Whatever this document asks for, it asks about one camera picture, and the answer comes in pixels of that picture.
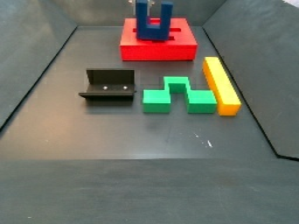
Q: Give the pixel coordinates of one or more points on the blue U-shaped block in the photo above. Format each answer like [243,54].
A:
[146,29]

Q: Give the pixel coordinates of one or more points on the red slotted board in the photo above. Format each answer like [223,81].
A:
[180,47]

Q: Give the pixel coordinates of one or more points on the yellow long block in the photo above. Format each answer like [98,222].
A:
[219,83]

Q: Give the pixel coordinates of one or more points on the green zigzag block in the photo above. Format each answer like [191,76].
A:
[198,100]

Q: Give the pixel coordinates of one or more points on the black angle bracket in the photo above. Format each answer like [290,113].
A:
[110,83]

